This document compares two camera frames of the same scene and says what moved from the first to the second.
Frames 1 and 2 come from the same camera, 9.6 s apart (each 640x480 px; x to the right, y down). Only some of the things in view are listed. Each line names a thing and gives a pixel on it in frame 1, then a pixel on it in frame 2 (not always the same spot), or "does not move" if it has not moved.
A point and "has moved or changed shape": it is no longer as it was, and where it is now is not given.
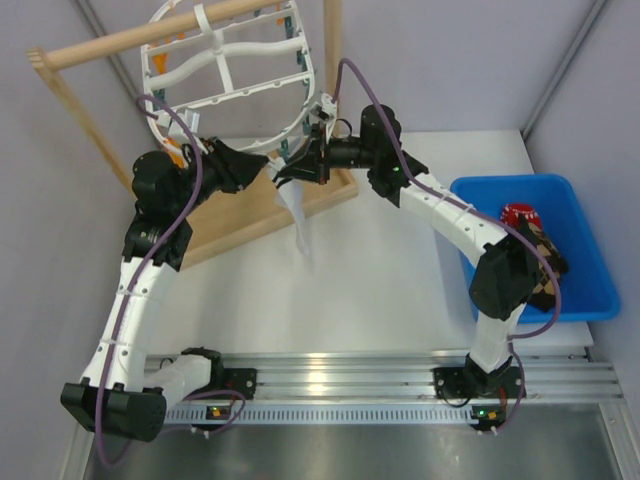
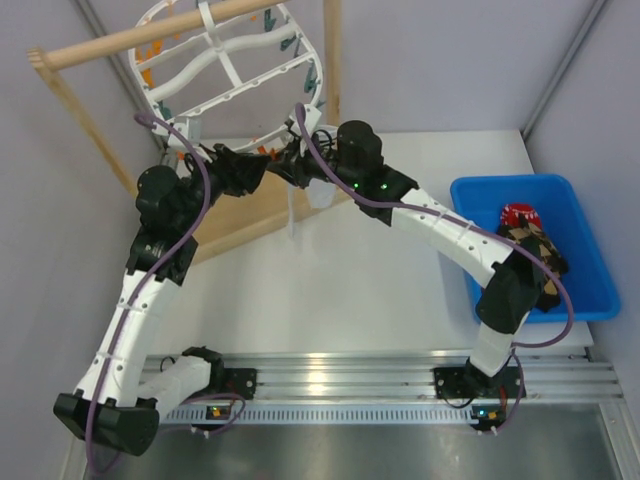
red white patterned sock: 511,212 does not move
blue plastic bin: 588,287 does not move
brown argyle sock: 544,294 does not move
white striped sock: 293,192 → 320,194
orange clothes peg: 160,63 → 147,72
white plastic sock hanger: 238,87 has moved or changed shape
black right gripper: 308,163 does not move
